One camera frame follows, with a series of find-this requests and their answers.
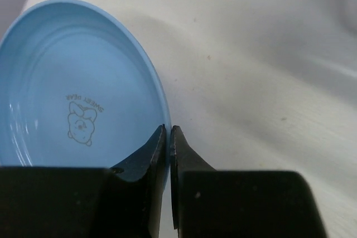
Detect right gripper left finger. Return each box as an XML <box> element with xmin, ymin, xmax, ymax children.
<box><xmin>1</xmin><ymin>125</ymin><xmax>167</xmax><ymax>237</ymax></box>

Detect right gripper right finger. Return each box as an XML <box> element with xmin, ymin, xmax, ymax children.
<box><xmin>170</xmin><ymin>126</ymin><xmax>326</xmax><ymax>237</ymax></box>

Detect white plastic bin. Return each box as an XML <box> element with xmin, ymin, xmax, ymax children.
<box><xmin>334</xmin><ymin>0</ymin><xmax>356</xmax><ymax>65</ymax></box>

